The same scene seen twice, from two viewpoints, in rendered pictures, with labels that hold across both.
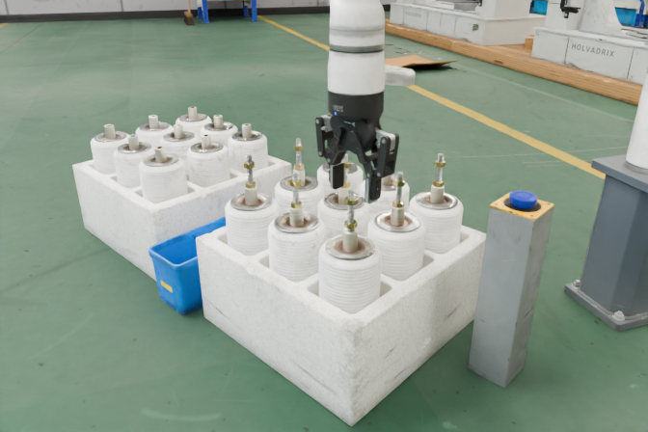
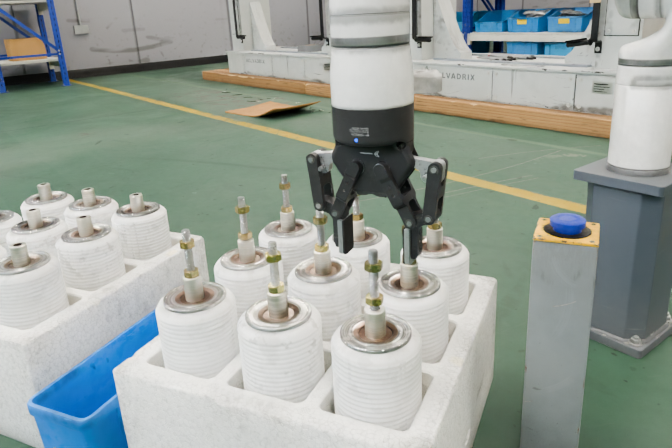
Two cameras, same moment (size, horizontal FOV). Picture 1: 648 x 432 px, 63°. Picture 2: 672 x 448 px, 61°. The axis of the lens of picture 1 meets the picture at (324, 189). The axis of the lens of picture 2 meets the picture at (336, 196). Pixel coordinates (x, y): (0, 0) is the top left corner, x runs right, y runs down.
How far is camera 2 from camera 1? 0.28 m
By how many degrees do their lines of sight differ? 18
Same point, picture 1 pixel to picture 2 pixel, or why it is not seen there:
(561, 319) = not seen: hidden behind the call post
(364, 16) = not seen: outside the picture
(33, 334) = not seen: outside the picture
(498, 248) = (550, 291)
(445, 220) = (457, 269)
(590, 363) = (639, 405)
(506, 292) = (567, 345)
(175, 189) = (51, 302)
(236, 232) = (183, 347)
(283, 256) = (273, 367)
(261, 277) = (245, 407)
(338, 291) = (378, 401)
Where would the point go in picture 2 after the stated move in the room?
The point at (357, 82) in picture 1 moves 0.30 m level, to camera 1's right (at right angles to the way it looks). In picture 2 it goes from (388, 89) to (661, 61)
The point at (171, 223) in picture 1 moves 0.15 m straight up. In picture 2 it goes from (54, 354) to (30, 256)
